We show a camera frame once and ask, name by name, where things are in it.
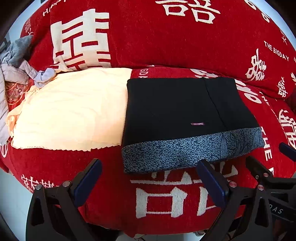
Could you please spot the grey fleece garment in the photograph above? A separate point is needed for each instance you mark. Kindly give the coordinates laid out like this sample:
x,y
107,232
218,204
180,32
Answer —
x,y
20,48

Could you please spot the pale blue cloth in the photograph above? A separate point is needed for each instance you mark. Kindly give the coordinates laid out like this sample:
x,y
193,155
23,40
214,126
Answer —
x,y
44,76

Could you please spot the pile of grey clothes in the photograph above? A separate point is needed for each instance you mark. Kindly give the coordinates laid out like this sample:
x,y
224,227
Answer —
x,y
11,74

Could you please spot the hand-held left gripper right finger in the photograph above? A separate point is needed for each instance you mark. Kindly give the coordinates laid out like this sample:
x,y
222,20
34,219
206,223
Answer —
x,y
212,185

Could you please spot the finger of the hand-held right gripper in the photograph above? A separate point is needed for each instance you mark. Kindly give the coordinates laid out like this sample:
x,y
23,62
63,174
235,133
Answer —
x,y
288,149
256,169

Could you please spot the cream towel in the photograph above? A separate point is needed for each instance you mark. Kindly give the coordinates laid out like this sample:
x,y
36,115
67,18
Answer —
x,y
69,111

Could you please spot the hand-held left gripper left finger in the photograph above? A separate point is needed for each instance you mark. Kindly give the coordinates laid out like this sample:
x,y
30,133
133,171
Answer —
x,y
90,183

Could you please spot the red patterned cushion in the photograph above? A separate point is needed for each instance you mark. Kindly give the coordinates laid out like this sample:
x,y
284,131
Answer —
x,y
15,93

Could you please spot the red blanket white characters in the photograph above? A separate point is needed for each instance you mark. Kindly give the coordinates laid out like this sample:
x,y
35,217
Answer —
x,y
161,41

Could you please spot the black pants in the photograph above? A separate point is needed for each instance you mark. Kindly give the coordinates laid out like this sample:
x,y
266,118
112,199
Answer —
x,y
161,111

